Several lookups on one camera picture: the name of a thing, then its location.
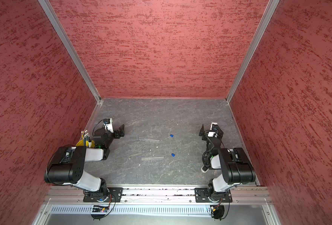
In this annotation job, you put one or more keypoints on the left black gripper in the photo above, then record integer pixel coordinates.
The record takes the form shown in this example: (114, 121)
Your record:
(121, 132)

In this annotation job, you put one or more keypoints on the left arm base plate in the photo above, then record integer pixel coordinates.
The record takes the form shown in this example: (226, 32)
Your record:
(112, 194)

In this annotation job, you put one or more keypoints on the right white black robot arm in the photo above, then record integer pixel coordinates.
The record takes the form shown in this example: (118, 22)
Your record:
(234, 164)

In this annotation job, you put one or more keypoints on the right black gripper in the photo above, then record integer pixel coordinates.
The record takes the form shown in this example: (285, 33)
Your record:
(202, 131)

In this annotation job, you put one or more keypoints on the pens in cup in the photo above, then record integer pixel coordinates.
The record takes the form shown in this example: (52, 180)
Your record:
(85, 135)

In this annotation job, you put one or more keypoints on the clear test tube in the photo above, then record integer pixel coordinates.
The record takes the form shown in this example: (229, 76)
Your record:
(151, 140)
(151, 158)

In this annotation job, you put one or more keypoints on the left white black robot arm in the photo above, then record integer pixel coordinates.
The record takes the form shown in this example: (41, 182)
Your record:
(66, 166)

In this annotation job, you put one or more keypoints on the yellow cup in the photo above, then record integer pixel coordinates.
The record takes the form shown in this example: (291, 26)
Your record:
(81, 143)

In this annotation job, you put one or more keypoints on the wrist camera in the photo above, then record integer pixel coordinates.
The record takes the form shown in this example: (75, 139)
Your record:
(108, 124)
(215, 131)

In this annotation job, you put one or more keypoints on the white slotted cable duct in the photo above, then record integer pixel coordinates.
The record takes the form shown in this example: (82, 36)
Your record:
(149, 210)

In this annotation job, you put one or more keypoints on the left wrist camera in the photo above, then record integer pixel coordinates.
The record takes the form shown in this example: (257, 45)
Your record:
(108, 124)

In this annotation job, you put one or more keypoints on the aluminium front rail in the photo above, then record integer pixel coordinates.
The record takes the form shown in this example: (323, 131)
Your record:
(173, 195)

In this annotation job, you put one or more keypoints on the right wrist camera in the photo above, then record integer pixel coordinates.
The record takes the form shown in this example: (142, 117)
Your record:
(215, 131)

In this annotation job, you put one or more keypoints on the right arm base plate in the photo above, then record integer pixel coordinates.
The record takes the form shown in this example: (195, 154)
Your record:
(206, 195)

